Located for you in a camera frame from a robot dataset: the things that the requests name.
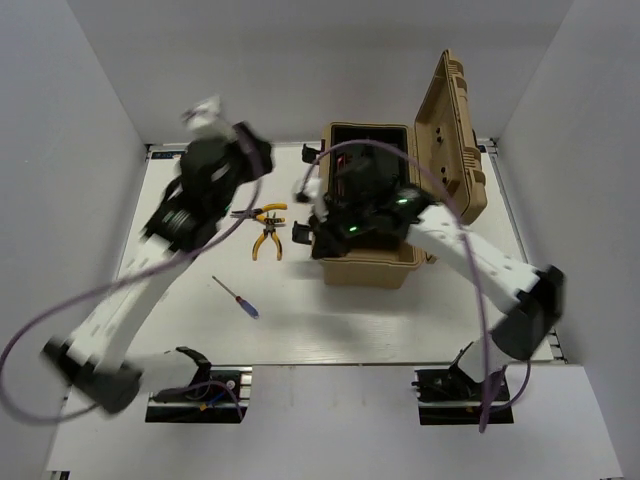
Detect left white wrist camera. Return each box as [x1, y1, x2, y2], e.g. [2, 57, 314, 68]
[181, 95, 236, 141]

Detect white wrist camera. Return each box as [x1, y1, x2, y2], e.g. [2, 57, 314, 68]
[181, 95, 236, 141]
[293, 178, 327, 221]

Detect black toolbox inner tray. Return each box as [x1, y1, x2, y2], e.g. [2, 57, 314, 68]
[328, 123, 410, 200]

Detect blue label sticker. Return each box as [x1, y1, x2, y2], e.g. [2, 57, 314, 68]
[148, 150, 184, 160]

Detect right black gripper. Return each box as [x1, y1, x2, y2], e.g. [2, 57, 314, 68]
[307, 200, 374, 262]

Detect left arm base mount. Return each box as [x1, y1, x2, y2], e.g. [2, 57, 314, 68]
[142, 346, 252, 424]

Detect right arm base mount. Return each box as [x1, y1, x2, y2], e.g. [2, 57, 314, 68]
[411, 367, 514, 426]

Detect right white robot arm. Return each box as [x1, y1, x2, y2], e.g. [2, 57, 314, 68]
[294, 159, 565, 399]

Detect long brown hex key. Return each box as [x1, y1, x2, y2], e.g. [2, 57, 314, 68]
[334, 154, 348, 198]

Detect tan plastic toolbox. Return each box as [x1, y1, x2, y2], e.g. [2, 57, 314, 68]
[292, 50, 487, 289]

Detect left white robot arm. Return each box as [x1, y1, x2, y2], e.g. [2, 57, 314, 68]
[42, 122, 273, 415]

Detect yellow diagonal cutter pliers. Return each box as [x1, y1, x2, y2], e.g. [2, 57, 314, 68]
[252, 213, 286, 261]

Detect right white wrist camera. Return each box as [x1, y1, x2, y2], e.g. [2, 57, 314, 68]
[293, 178, 327, 221]

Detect yellow needle-nose pliers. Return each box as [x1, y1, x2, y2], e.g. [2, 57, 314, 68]
[230, 203, 288, 220]

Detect red blue screwdriver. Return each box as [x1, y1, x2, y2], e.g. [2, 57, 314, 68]
[212, 276, 260, 319]

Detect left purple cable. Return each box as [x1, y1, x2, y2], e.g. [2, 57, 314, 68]
[0, 107, 269, 426]

